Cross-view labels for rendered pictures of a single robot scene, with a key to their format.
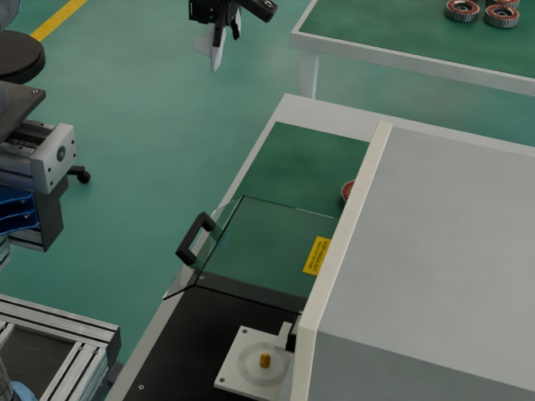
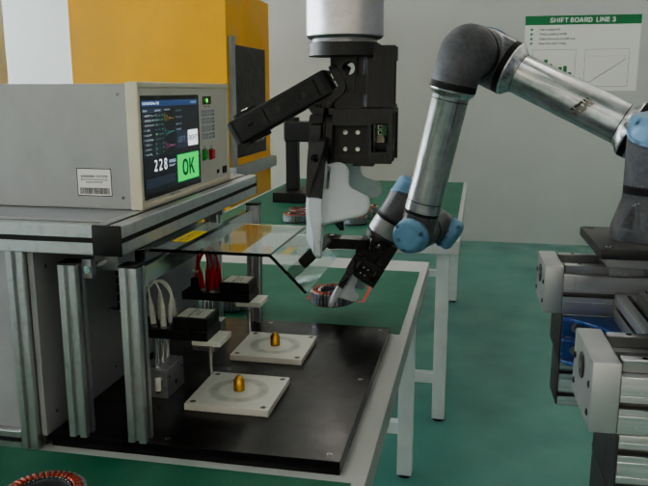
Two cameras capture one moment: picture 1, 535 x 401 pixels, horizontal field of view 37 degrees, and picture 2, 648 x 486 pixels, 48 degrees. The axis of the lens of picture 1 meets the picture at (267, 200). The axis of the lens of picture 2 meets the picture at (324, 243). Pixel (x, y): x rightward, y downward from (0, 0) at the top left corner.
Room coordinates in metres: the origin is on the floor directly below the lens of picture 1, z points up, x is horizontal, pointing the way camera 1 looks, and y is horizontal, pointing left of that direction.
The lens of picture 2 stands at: (2.22, 0.05, 1.31)
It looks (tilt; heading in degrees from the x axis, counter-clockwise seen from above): 12 degrees down; 176
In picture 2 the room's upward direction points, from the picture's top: straight up
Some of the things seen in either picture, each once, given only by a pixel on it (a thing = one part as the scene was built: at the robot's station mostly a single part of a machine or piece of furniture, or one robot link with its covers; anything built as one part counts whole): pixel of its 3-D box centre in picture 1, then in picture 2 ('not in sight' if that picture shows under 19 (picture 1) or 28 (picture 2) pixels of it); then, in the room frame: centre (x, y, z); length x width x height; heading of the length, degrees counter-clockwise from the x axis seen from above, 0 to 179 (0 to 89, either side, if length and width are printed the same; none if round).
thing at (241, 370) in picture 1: (264, 366); (239, 392); (0.97, -0.02, 0.78); 0.15 x 0.15 x 0.01; 74
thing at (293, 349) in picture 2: not in sight; (275, 347); (0.74, 0.05, 0.78); 0.15 x 0.15 x 0.01; 74
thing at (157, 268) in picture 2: not in sight; (205, 240); (0.83, -0.08, 1.03); 0.62 x 0.01 x 0.03; 164
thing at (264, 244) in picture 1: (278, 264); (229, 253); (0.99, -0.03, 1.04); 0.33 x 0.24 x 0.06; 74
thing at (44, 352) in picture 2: not in sight; (133, 289); (0.79, -0.23, 0.92); 0.66 x 0.01 x 0.30; 164
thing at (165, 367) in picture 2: not in sight; (163, 375); (0.93, -0.15, 0.80); 0.07 x 0.05 x 0.06; 164
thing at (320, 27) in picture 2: not in sight; (345, 21); (1.47, 0.12, 1.37); 0.08 x 0.08 x 0.05
